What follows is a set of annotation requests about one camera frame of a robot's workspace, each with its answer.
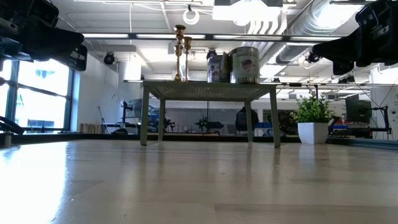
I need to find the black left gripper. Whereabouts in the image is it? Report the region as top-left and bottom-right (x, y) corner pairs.
(0, 0), (88, 71)

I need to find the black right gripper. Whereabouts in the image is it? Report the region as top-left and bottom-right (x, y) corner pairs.
(312, 0), (398, 76)

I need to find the silver candle tin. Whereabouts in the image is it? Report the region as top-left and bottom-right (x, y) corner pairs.
(206, 49), (231, 84)
(229, 46), (261, 85)

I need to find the black computer monitor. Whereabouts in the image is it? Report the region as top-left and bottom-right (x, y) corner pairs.
(345, 94), (373, 124)

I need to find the long ceiling light bar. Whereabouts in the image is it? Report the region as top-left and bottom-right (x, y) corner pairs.
(82, 32), (343, 44)

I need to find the potted plant white pot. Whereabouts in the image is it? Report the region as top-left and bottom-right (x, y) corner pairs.
(293, 91), (335, 145)

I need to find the person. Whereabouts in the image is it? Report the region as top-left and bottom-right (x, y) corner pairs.
(234, 106), (260, 133)
(277, 110), (296, 135)

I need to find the bright ceiling light panel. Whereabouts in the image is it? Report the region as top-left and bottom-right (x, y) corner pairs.
(212, 0), (283, 27)

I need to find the pale green perforated table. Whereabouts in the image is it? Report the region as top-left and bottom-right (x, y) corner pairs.
(139, 80), (282, 149)

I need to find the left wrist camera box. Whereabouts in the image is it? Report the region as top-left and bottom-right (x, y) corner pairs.
(18, 0), (60, 29)

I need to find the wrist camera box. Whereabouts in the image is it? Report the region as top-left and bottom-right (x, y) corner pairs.
(18, 0), (60, 29)
(355, 3), (379, 28)

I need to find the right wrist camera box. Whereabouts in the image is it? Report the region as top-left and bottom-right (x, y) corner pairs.
(355, 3), (379, 28)

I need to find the silver ventilation duct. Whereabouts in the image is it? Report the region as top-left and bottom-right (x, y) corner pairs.
(273, 0), (371, 65)

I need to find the white cable ring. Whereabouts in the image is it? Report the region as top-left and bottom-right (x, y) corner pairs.
(182, 4), (201, 26)

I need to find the black aluminium rig frame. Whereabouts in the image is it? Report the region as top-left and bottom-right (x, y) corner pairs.
(0, 132), (398, 150)

